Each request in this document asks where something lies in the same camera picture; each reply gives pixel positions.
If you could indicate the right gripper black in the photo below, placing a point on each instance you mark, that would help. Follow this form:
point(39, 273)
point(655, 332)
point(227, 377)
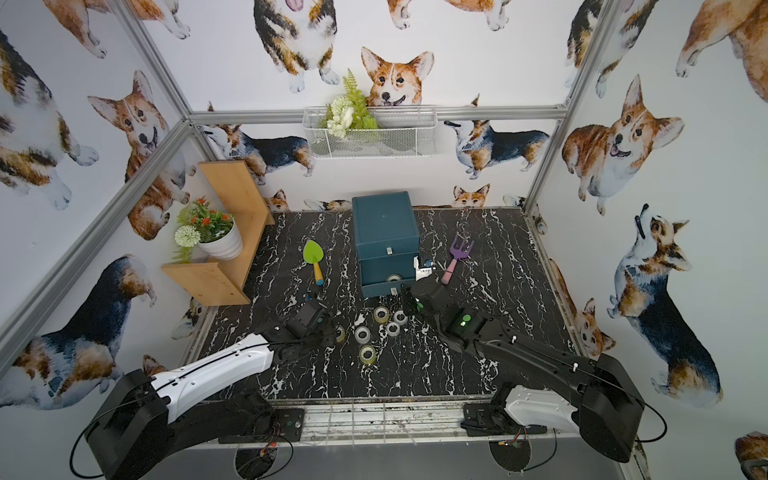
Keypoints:
point(415, 292)

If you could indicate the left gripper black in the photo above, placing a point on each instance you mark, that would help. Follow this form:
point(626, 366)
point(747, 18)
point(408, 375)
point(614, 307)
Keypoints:
point(318, 320)

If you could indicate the yellow tape roll top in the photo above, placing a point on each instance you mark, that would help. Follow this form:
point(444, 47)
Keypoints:
point(381, 314)

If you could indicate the teal drawer cabinet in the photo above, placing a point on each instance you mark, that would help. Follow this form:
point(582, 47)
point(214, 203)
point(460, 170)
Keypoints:
point(387, 238)

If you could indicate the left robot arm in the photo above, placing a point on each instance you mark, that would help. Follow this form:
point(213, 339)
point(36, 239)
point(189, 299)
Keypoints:
point(149, 417)

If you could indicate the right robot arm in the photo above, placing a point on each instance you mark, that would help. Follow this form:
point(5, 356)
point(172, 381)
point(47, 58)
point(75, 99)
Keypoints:
point(594, 398)

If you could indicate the clear tape roll upper right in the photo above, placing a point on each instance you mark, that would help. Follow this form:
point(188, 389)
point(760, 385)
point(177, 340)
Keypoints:
point(400, 317)

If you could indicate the clear tape roll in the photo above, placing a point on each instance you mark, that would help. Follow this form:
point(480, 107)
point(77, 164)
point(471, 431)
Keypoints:
point(400, 317)
point(392, 329)
point(362, 335)

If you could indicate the clear tape roll left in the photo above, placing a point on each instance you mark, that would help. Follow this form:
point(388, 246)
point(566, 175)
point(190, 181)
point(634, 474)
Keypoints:
point(362, 335)

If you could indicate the clear tape roll middle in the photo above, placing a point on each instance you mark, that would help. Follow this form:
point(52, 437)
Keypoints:
point(392, 329)

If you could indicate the purple pink garden fork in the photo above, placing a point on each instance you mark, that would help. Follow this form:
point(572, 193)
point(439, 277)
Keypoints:
point(460, 249)

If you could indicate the wooden shelf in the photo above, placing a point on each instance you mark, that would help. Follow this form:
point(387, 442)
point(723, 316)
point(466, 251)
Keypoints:
point(214, 282)

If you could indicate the white flower pot plant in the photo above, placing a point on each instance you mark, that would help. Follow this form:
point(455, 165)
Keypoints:
point(199, 225)

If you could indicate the green white artificial plant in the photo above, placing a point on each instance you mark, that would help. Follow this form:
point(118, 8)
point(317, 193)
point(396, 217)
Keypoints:
point(348, 111)

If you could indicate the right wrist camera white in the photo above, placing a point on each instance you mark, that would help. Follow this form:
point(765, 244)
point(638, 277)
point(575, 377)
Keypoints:
point(423, 268)

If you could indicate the green trowel yellow handle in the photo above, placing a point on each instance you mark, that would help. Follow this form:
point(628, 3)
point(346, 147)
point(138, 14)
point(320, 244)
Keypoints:
point(313, 255)

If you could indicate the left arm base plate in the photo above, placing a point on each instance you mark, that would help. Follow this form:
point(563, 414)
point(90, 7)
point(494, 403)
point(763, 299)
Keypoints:
point(281, 424)

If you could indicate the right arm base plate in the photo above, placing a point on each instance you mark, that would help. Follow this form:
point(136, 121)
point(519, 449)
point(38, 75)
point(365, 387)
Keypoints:
point(485, 419)

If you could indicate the white wire basket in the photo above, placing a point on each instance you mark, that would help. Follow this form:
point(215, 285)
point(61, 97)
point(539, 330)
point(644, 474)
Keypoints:
point(400, 132)

